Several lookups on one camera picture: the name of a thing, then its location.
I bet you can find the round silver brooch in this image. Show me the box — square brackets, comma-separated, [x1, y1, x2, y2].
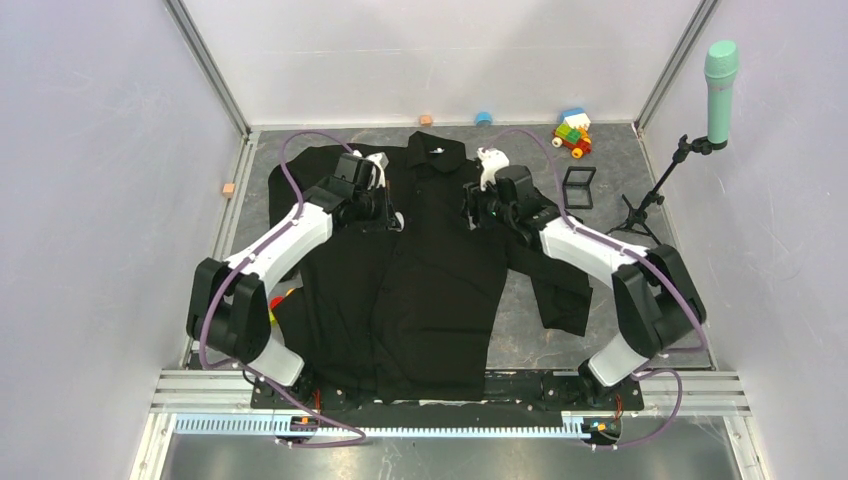
[394, 212, 405, 231]

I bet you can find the black shirt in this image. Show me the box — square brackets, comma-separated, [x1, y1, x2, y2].
[273, 132, 592, 402]

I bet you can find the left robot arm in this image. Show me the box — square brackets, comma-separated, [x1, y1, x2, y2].
[186, 151, 404, 408]

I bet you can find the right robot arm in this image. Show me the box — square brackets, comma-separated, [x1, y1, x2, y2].
[463, 165, 705, 408]

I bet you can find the black brooch display box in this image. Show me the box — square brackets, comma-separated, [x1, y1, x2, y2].
[562, 166, 597, 210]

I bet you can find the blue cap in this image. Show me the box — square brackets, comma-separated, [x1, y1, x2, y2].
[474, 111, 493, 127]

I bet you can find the colourful toy block car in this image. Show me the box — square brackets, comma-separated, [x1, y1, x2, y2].
[551, 108, 592, 159]

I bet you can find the black tripod microphone stand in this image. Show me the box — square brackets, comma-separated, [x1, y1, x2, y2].
[606, 135, 728, 245]

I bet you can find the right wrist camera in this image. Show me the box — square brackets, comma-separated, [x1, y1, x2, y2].
[477, 147, 510, 191]

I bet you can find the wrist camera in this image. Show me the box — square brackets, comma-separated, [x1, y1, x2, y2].
[365, 152, 389, 190]
[477, 147, 510, 191]

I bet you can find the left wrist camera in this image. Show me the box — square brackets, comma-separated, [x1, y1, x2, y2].
[365, 152, 389, 190]

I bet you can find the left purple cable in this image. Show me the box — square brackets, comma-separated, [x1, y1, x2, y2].
[198, 130, 370, 450]

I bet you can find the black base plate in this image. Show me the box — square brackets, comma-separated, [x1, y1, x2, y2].
[292, 369, 645, 428]

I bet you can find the white toothed rail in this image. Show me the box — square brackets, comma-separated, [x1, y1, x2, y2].
[174, 413, 590, 440]

